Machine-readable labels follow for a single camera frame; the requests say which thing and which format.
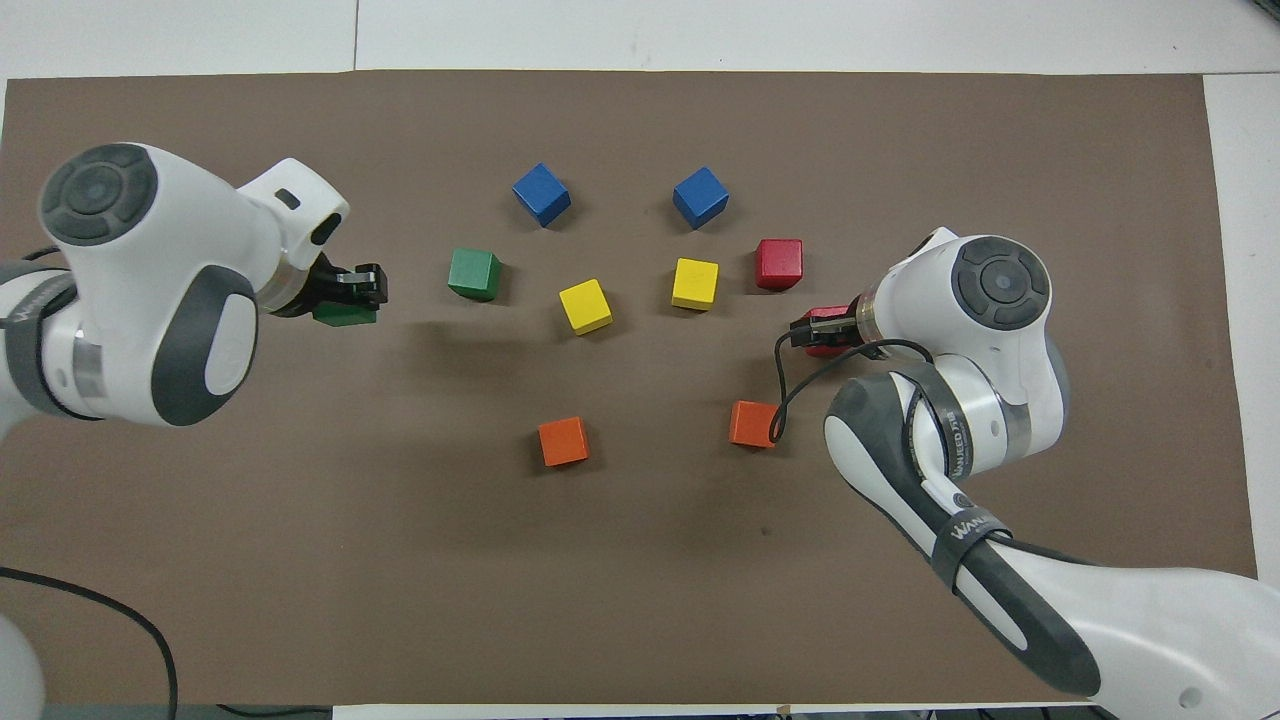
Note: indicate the orange wooden cube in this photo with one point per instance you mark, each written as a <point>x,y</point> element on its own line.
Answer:
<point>750,424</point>
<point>564,441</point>

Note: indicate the brown table mat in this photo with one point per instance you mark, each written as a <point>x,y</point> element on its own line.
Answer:
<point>640,580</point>

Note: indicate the blue wooden cube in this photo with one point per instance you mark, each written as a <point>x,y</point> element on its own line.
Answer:
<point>700,197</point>
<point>541,194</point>

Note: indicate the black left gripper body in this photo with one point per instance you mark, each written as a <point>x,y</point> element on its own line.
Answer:
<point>328,288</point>

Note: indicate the red wooden cube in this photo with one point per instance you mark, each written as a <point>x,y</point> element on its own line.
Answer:
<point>826,312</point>
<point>779,263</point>

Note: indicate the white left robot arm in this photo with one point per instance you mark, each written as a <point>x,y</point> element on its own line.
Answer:
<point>150,270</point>

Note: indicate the yellow wooden cube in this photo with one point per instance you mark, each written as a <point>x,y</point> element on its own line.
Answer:
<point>695,284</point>
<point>585,306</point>

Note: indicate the green wooden cube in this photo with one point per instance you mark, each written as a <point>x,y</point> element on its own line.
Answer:
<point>345,318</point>
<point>474,274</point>

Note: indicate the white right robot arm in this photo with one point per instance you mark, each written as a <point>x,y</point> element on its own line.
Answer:
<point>1000,300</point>

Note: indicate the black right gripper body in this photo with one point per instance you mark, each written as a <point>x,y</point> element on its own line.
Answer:
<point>859,322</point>

